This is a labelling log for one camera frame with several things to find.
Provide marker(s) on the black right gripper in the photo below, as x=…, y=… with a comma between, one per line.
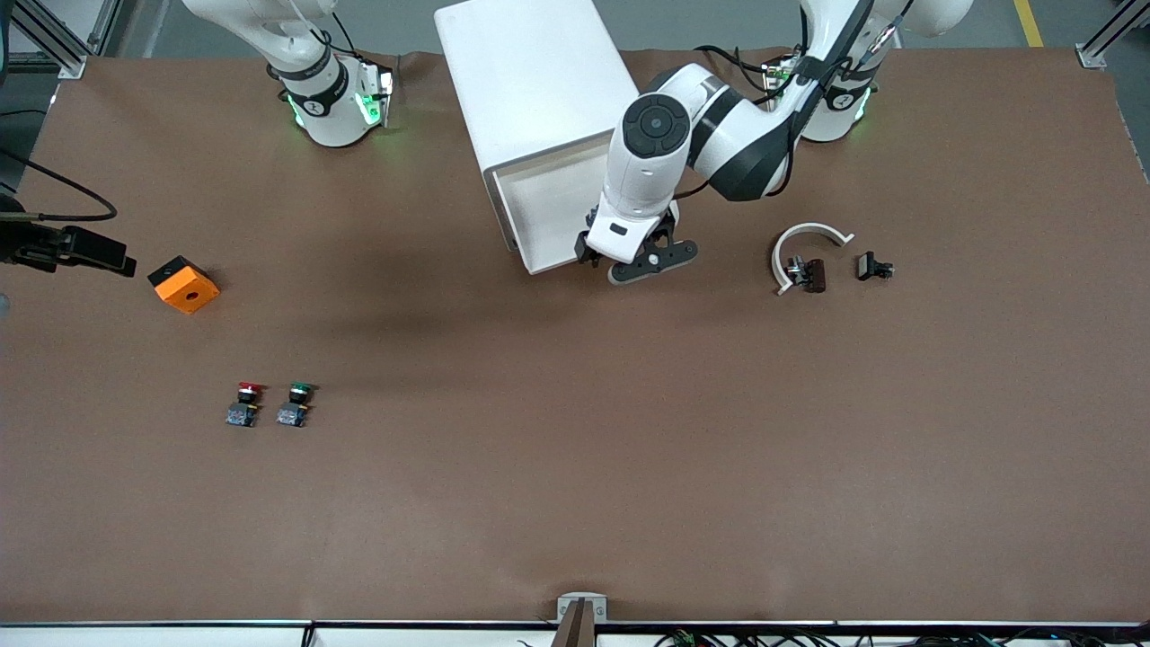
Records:
x=36, y=244

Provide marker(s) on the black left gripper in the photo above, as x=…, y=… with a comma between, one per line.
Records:
x=666, y=228

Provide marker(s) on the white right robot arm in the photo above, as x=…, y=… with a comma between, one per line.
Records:
x=332, y=117

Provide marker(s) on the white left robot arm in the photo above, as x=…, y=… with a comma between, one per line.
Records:
x=647, y=180

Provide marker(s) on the orange black button box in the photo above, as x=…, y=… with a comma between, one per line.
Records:
x=189, y=292

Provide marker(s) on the red push button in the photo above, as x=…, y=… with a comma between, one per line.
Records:
x=244, y=406

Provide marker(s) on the green push button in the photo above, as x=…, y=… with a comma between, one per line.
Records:
x=295, y=406

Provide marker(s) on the brown black small component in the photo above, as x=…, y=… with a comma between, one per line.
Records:
x=816, y=275

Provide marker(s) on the brown table cover sheet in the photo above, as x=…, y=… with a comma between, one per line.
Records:
x=575, y=449

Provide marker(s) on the small black plastic part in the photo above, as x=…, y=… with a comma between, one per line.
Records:
x=868, y=266

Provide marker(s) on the aluminium frame profile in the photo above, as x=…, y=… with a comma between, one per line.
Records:
x=45, y=40
x=1110, y=36

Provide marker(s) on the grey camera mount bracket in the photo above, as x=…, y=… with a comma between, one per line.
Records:
x=581, y=620

